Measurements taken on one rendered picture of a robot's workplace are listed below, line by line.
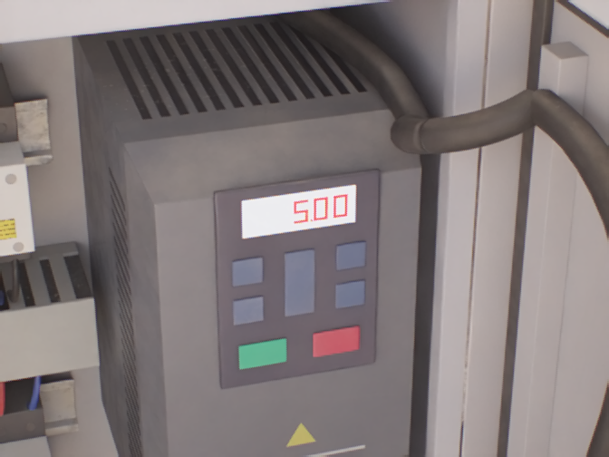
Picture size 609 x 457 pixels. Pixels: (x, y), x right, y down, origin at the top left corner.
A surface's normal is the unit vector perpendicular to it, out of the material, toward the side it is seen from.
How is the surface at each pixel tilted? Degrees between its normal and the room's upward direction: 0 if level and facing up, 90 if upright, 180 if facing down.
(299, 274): 90
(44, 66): 90
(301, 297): 90
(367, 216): 90
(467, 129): 62
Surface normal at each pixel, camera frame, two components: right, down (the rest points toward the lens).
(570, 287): -0.94, 0.17
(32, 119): 0.29, 0.47
